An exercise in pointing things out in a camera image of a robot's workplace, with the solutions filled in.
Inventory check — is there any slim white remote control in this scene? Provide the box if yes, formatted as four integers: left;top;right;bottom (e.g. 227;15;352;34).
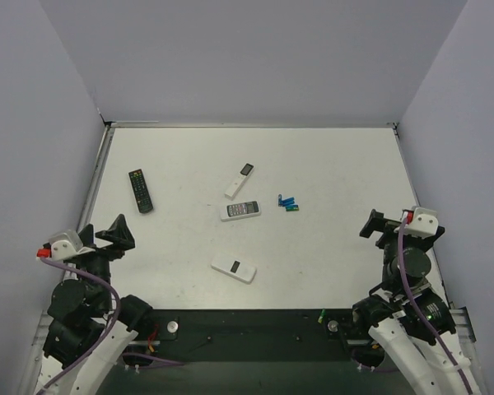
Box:
225;163;254;199

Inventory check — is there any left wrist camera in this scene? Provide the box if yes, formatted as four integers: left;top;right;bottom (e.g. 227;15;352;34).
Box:
36;230;84;261

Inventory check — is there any white grey AC remote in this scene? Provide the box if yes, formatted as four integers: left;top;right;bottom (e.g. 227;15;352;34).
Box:
220;201;261;222

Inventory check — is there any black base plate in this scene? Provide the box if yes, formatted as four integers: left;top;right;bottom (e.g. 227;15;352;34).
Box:
123;309;385;368

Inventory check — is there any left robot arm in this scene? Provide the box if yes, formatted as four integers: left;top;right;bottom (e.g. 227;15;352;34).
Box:
36;215;152;394

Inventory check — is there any aluminium frame rail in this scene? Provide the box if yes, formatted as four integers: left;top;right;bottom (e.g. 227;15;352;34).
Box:
450;307;477;343

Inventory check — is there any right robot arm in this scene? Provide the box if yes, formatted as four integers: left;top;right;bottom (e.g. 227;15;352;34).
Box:
351;206;481;394

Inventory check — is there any black TV remote control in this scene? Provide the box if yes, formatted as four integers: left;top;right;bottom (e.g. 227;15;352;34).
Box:
128;169;154;214

